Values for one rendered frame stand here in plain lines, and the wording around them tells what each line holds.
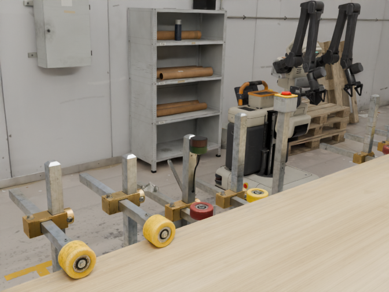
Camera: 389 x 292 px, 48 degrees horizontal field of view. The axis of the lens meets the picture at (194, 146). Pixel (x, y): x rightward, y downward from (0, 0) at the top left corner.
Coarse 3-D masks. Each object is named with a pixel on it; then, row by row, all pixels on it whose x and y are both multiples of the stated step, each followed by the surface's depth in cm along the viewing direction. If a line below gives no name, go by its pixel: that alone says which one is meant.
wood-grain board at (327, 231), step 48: (288, 192) 164; (336, 192) 165; (384, 192) 166; (144, 240) 127; (192, 240) 128; (240, 240) 128; (288, 240) 129; (336, 240) 130; (384, 240) 131; (48, 288) 104; (96, 288) 105; (144, 288) 105; (192, 288) 106; (240, 288) 106; (288, 288) 107; (336, 288) 107; (384, 288) 108
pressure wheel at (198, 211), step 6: (192, 204) 150; (198, 204) 150; (204, 204) 151; (210, 204) 150; (192, 210) 146; (198, 210) 145; (204, 210) 145; (210, 210) 146; (192, 216) 147; (198, 216) 145; (204, 216) 145; (210, 216) 147
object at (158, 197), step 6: (138, 186) 177; (144, 192) 174; (150, 192) 171; (156, 192) 170; (150, 198) 171; (156, 198) 168; (162, 198) 165; (168, 198) 165; (162, 204) 165; (186, 210) 156; (186, 216) 154; (192, 222) 151
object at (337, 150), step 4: (320, 144) 254; (324, 144) 253; (328, 144) 253; (324, 148) 253; (328, 148) 251; (332, 148) 248; (336, 148) 246; (340, 148) 246; (336, 152) 247; (340, 152) 245; (344, 152) 243; (348, 152) 241; (352, 152) 239; (356, 152) 240; (348, 156) 241; (352, 156) 239; (368, 156) 233; (368, 160) 232
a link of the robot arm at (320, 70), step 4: (304, 64) 285; (304, 68) 286; (308, 68) 284; (316, 68) 281; (320, 68) 279; (316, 72) 280; (320, 72) 278; (324, 72) 280; (316, 76) 281; (320, 76) 280
